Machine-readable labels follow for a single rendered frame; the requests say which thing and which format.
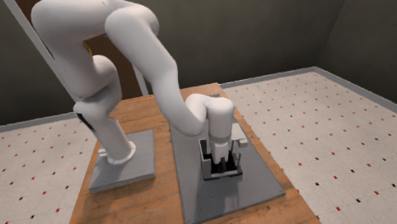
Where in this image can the black well plate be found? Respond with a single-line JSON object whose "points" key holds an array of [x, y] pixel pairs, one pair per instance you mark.
{"points": [[231, 165]]}

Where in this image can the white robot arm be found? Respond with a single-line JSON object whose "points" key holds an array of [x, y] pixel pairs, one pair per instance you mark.
{"points": [[62, 24]]}

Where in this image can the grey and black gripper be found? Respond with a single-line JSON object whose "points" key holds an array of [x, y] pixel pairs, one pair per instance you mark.
{"points": [[220, 154]]}

